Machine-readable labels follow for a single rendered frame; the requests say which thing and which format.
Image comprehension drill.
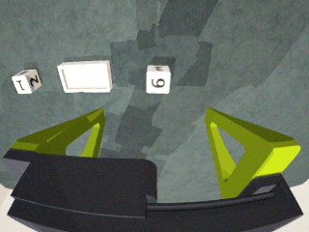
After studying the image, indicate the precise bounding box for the beige open-top tray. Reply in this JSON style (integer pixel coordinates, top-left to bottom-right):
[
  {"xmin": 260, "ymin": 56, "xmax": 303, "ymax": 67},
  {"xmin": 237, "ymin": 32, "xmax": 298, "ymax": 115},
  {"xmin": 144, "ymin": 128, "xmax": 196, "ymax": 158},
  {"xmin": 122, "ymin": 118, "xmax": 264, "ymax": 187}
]
[{"xmin": 57, "ymin": 60, "xmax": 113, "ymax": 92}]

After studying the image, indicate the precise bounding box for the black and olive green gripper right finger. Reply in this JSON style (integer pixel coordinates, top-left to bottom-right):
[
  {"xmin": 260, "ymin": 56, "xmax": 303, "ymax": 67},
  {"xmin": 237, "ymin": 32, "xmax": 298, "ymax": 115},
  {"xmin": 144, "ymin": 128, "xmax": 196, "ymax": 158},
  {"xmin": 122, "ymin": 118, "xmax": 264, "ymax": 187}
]
[{"xmin": 205, "ymin": 107, "xmax": 300, "ymax": 199}]

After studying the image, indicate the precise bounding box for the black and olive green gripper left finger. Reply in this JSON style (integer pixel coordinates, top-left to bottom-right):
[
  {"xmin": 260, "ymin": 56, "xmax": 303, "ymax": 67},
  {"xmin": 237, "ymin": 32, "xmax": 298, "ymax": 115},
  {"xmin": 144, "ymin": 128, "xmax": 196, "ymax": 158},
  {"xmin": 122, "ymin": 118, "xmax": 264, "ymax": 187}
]
[{"xmin": 10, "ymin": 108, "xmax": 105, "ymax": 158}]

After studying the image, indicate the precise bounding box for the white number cube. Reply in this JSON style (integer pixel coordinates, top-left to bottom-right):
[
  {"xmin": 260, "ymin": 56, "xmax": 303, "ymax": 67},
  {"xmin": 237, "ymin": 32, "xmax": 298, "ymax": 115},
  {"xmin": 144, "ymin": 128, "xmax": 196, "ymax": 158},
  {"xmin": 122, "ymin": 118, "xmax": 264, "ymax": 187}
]
[
  {"xmin": 147, "ymin": 66, "xmax": 170, "ymax": 94},
  {"xmin": 12, "ymin": 70, "xmax": 42, "ymax": 94}
]

